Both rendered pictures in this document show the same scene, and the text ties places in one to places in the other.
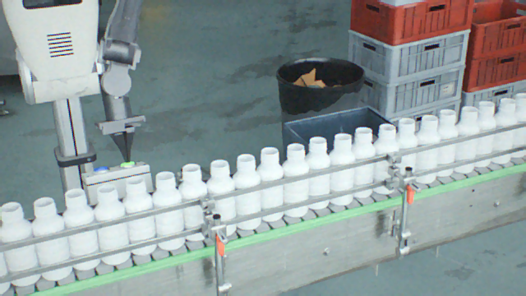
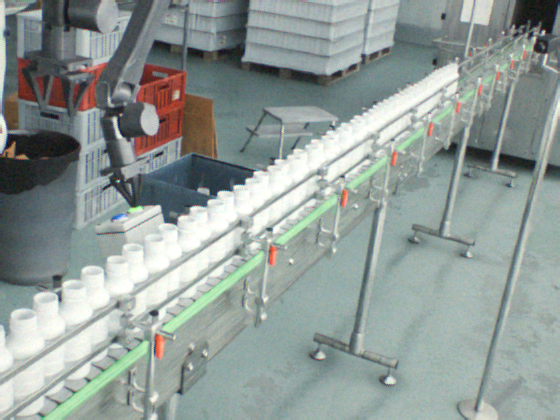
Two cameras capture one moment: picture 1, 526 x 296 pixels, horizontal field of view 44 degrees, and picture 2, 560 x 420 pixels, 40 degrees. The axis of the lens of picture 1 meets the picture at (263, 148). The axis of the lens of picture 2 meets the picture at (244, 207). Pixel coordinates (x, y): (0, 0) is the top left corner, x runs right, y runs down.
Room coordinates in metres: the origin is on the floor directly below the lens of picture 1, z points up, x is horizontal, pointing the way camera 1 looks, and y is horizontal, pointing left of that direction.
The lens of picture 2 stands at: (-0.06, 1.16, 1.77)
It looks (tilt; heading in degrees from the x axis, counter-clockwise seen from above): 22 degrees down; 319
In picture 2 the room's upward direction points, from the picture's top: 6 degrees clockwise
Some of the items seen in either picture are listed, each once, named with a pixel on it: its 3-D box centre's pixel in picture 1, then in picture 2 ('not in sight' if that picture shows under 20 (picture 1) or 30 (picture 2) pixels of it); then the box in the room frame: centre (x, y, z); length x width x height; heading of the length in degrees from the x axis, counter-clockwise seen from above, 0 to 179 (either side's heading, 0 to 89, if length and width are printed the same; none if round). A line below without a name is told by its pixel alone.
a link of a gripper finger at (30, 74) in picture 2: not in sight; (49, 84); (1.15, 0.56, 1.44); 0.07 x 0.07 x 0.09; 24
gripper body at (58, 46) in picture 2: not in sight; (58, 44); (1.14, 0.56, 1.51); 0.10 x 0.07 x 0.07; 24
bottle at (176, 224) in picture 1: (168, 210); (212, 238); (1.12, 0.20, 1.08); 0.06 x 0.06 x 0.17
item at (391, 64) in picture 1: (407, 47); (79, 114); (3.72, -0.87, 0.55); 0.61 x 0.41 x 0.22; 121
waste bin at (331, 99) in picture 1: (319, 128); (30, 208); (3.10, -0.30, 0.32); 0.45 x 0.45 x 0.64
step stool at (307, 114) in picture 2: not in sight; (289, 135); (3.81, -2.60, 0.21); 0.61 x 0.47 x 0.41; 167
